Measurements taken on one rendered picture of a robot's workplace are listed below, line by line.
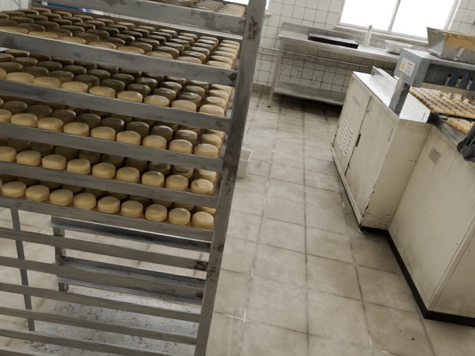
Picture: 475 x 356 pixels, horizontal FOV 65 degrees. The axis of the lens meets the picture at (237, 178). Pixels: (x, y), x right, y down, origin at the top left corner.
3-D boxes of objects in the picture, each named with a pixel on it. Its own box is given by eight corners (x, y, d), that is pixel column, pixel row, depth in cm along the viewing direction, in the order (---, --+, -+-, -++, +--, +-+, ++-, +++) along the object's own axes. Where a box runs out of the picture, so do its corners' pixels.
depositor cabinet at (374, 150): (327, 157, 365) (353, 71, 326) (399, 169, 366) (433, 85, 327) (355, 235, 252) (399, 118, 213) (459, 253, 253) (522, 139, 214)
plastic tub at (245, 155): (209, 171, 302) (211, 153, 295) (215, 160, 321) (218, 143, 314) (245, 179, 299) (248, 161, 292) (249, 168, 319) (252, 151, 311)
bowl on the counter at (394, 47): (384, 53, 452) (387, 42, 446) (379, 49, 481) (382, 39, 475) (411, 58, 450) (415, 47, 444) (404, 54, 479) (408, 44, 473)
